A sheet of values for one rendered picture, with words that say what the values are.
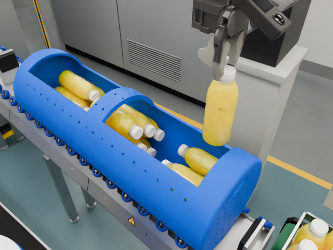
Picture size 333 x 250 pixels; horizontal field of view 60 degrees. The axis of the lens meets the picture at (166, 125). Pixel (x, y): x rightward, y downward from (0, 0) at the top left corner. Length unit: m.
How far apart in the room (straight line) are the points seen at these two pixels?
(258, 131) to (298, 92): 1.84
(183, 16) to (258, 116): 1.29
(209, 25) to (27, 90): 0.74
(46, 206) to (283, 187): 1.69
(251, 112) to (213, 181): 0.84
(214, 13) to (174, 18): 2.00
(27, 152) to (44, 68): 1.48
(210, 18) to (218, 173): 0.33
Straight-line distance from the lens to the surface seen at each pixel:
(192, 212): 0.68
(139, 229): 0.99
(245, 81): 1.39
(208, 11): 0.56
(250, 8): 0.53
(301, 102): 3.17
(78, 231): 2.05
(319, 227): 0.83
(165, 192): 0.71
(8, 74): 1.65
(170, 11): 2.55
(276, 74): 1.31
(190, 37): 2.51
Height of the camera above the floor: 1.75
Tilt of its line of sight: 42 degrees down
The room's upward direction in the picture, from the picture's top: straight up
